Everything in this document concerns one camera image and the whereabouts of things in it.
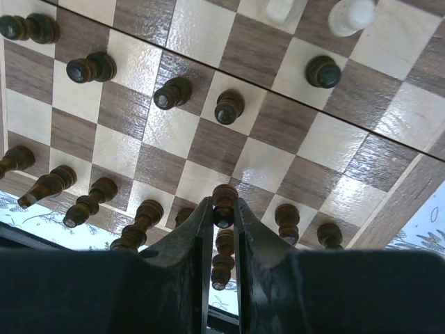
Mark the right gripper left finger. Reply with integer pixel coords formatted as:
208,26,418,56
1,197,213,333

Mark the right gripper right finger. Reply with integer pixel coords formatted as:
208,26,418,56
234,199,444,333

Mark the dark chess piece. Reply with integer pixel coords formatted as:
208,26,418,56
211,229,235,291

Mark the dark chess pawn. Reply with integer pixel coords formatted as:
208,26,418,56
212,184,238,229

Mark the dark chess rook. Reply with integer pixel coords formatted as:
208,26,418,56
0,145,35,180

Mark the dark chess knight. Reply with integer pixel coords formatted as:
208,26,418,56
17,165,77,209

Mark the wooden chess board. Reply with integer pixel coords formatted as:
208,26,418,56
1,1,444,248

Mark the white chess knight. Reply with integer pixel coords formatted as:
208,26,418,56
261,0,307,25

